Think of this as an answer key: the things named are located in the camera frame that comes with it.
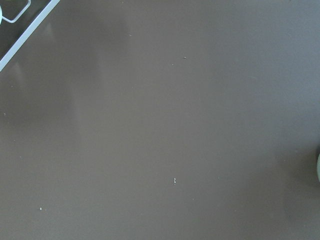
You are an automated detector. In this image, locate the light green ceramic bowl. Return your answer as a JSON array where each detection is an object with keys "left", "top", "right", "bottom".
[{"left": 316, "top": 154, "right": 320, "bottom": 182}]

